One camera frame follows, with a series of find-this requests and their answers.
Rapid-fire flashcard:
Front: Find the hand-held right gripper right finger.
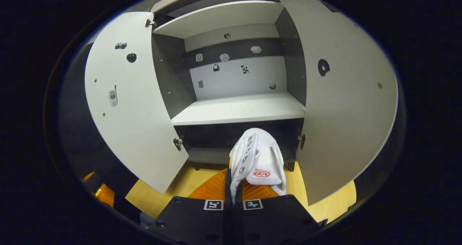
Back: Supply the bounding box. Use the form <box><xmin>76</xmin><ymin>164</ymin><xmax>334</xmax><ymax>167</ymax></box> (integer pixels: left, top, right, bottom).
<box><xmin>236</xmin><ymin>181</ymin><xmax>324</xmax><ymax>245</ymax></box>

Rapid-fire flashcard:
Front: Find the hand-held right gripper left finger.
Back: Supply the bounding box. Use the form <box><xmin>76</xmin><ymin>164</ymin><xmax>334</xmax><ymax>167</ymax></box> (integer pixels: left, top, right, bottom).
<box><xmin>153</xmin><ymin>168</ymin><xmax>234</xmax><ymax>245</ymax></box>

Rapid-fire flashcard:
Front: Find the white shoe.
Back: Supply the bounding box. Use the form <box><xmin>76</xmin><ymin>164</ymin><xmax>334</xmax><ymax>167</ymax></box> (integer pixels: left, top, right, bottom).
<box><xmin>229</xmin><ymin>127</ymin><xmax>288</xmax><ymax>206</ymax></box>

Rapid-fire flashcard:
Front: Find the white shoe cabinet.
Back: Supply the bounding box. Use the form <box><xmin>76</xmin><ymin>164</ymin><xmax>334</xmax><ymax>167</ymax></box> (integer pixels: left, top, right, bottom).
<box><xmin>84</xmin><ymin>0</ymin><xmax>398</xmax><ymax>207</ymax></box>

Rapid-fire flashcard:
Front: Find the white cabinet door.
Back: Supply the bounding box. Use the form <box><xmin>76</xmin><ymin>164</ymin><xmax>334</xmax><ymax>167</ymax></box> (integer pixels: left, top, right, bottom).
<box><xmin>266</xmin><ymin>0</ymin><xmax>398</xmax><ymax>207</ymax></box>
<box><xmin>84</xmin><ymin>11</ymin><xmax>190</xmax><ymax>194</ymax></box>

